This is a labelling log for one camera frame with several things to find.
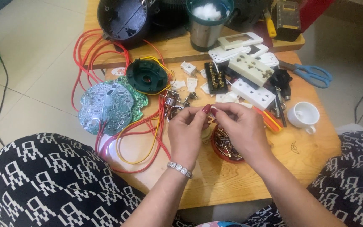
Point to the white plastic plug piece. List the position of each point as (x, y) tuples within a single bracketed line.
[(178, 84), (188, 67), (192, 84)]

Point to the person's right hand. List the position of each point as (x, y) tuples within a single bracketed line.
[(246, 135)]

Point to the white switch plate frame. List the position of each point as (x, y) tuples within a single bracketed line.
[(241, 40)]

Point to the cream socket block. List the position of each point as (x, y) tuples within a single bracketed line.
[(250, 68)]

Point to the black switch module brass contacts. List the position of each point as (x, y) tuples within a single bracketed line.
[(215, 78)]

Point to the black slim screwdriver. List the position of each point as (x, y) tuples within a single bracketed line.
[(280, 108)]

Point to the large round green circuit board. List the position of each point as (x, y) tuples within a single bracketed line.
[(104, 108)]

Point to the black plastic knob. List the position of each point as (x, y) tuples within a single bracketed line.
[(281, 80)]

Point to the cream round plastic part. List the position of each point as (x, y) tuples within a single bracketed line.
[(206, 134)]

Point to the white socket plate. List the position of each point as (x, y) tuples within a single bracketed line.
[(253, 93)]

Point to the black round appliance housing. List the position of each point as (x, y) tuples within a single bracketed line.
[(123, 19)]

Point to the dark green round plastic housing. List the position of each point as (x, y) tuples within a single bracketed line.
[(146, 75)]

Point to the black white patterned trousers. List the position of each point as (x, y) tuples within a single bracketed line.
[(52, 183)]

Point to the black mat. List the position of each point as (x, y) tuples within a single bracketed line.
[(165, 36)]

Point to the steel jar with green rim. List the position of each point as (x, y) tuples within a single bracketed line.
[(205, 33)]

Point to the white switch plate with holes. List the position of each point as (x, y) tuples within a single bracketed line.
[(227, 54)]

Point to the person's left hand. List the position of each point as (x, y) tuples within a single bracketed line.
[(184, 135)]

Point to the copper motor armature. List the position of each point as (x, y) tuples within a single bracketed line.
[(171, 100)]

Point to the heap of brass pins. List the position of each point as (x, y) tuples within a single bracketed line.
[(225, 145)]

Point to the red round lid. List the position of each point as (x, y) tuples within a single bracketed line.
[(216, 151)]

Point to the small green circuit board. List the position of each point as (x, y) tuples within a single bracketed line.
[(139, 101)]

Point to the white ceramic cup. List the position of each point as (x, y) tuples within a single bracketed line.
[(302, 115)]

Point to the black yellow meter box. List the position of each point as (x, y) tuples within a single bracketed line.
[(286, 20)]

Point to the red yellow screwdriver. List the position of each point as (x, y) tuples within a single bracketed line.
[(271, 121)]

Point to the white cotton wad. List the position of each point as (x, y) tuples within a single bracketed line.
[(206, 12)]

